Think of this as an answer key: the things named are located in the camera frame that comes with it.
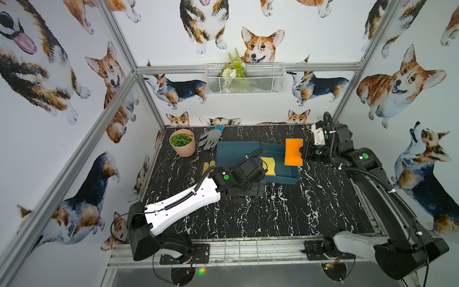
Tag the artificial fern with flower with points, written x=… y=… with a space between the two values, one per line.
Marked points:
x=234 y=73

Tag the white wire wall basket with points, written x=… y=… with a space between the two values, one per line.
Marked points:
x=261 y=79

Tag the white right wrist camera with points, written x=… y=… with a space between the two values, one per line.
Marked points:
x=319 y=136

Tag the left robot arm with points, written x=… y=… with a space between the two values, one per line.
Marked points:
x=147 y=224

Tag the yellow green sponge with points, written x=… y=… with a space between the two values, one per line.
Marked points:
x=269 y=165

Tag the grey work glove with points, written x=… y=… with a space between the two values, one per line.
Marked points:
x=210 y=139

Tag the teal pulled-out drawer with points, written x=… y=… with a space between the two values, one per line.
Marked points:
x=284 y=174

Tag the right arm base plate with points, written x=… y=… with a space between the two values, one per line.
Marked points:
x=312 y=250

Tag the teal drawer cabinet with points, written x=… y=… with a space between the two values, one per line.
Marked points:
x=229 y=154

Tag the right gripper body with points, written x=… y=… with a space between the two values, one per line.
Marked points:
x=316 y=152

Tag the orange sponge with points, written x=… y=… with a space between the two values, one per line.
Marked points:
x=293 y=156

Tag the pink pot with green plant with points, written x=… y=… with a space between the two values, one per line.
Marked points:
x=183 y=142

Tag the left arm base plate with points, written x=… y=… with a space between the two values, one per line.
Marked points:
x=199 y=254

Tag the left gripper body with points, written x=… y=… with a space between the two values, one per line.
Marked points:
x=256 y=176

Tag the yellow work glove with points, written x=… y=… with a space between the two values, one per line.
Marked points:
x=206 y=165

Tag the aluminium front rail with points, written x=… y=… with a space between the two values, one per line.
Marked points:
x=229 y=253

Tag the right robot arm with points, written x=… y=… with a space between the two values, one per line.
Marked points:
x=407 y=245

